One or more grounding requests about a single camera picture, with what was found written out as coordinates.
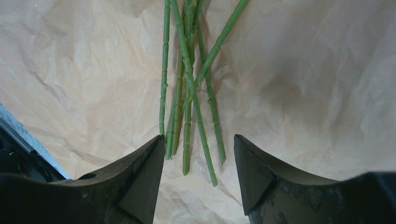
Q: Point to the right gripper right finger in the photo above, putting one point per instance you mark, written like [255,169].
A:
[275,192]

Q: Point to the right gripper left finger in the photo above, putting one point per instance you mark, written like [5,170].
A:
[122,192]

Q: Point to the paper flower bouquet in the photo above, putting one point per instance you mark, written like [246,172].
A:
[193,68]

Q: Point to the orange wrapping paper sheet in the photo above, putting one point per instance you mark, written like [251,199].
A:
[312,82]

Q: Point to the floral patterned table mat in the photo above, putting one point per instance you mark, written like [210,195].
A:
[29,142]

